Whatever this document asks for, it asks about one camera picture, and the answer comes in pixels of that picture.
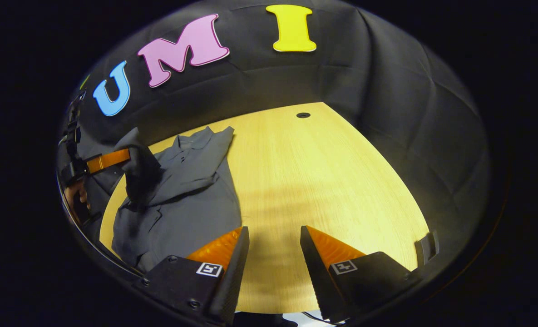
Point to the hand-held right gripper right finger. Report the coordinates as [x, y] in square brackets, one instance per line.
[316, 277]

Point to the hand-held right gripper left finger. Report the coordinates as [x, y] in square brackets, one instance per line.
[232, 281]

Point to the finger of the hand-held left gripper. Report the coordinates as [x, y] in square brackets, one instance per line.
[110, 160]

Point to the dark grey polo shirt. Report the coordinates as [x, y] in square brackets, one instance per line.
[187, 209]

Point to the dark table edge clamp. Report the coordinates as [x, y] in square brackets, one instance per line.
[425, 249]

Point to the black backdrop cloth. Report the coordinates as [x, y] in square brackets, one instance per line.
[387, 113]

